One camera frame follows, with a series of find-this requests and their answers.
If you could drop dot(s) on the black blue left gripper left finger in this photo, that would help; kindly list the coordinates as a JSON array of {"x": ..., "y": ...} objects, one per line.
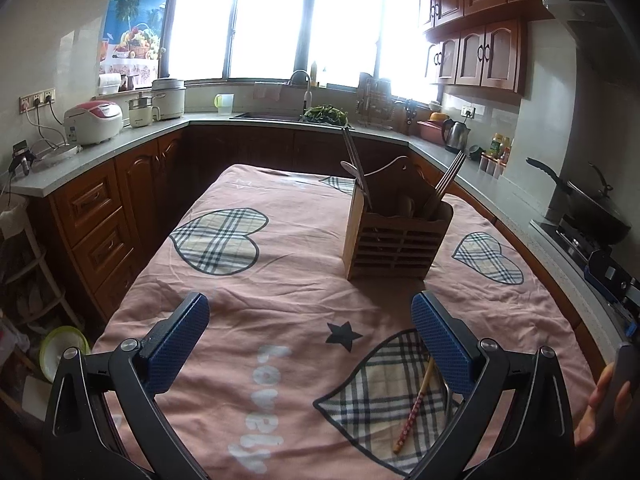
[{"x": 80, "y": 438}]

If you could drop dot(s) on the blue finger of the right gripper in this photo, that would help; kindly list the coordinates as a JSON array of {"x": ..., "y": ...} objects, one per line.
[{"x": 613, "y": 282}]

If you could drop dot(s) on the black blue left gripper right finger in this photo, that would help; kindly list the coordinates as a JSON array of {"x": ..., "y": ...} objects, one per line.
[{"x": 515, "y": 420}]

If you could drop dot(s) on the red patterned wooden chopstick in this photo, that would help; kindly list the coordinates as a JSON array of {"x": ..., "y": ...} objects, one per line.
[{"x": 414, "y": 412}]

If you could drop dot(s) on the dark chopstick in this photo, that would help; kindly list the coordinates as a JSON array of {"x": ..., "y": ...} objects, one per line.
[{"x": 356, "y": 163}]

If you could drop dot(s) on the metal spoon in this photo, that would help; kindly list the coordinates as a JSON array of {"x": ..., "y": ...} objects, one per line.
[{"x": 352, "y": 169}]

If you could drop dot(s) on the kitchen window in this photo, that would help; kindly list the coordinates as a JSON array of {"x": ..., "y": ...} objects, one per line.
[{"x": 333, "y": 41}]

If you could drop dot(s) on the person's right hand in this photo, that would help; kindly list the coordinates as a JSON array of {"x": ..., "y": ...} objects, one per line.
[{"x": 587, "y": 426}]

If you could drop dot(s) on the gas stove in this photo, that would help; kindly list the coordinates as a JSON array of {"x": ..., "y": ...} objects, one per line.
[{"x": 570, "y": 241}]

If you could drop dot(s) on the green rimmed bowl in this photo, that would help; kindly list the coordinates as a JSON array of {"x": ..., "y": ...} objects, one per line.
[{"x": 55, "y": 344}]

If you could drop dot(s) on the condiment bottles group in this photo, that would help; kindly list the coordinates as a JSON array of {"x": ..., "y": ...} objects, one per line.
[{"x": 494, "y": 160}]

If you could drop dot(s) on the stainless electric kettle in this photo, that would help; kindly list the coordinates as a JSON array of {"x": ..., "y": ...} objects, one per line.
[{"x": 455, "y": 135}]

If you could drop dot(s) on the wooden spoon in holder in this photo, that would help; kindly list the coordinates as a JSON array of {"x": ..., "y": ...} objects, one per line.
[{"x": 405, "y": 206}]

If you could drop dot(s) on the range hood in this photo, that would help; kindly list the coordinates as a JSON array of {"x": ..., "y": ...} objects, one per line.
[{"x": 600, "y": 38}]

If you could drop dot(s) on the wooden utensil holder box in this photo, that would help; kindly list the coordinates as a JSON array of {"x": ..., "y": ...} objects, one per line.
[{"x": 379, "y": 243}]

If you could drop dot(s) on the lower wooden base cabinets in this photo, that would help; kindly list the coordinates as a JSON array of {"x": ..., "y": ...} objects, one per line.
[{"x": 108, "y": 221}]

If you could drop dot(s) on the pink container with fruit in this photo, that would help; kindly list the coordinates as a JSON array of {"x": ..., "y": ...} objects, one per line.
[{"x": 431, "y": 129}]

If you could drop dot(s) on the pink patchwork tablecloth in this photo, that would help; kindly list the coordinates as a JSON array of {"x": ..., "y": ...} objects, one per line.
[{"x": 279, "y": 389}]

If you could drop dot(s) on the metal dish rack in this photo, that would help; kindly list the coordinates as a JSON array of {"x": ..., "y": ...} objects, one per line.
[{"x": 376, "y": 106}]

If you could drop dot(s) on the white pink rice cooker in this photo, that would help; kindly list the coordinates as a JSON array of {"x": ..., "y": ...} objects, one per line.
[{"x": 93, "y": 122}]

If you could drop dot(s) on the green leafy vegetables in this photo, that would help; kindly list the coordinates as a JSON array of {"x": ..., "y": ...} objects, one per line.
[{"x": 326, "y": 115}]

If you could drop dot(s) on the small white electric pot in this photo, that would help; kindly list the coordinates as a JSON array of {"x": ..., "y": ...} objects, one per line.
[{"x": 142, "y": 112}]

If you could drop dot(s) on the large white cooker pot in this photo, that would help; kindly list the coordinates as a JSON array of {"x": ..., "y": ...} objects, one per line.
[{"x": 169, "y": 97}]

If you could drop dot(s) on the green white plastic jug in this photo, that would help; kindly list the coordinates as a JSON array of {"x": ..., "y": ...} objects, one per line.
[{"x": 224, "y": 103}]

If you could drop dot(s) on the fruit beach poster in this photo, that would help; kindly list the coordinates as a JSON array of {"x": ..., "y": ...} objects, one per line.
[{"x": 131, "y": 40}]

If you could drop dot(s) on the black wok with handle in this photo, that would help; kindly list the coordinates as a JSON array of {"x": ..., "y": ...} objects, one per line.
[{"x": 596, "y": 216}]

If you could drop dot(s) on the upper wooden wall cabinets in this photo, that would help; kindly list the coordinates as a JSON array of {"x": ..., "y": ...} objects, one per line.
[{"x": 481, "y": 43}]

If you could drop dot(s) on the wall power socket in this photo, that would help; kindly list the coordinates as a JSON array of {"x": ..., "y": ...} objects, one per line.
[{"x": 37, "y": 99}]

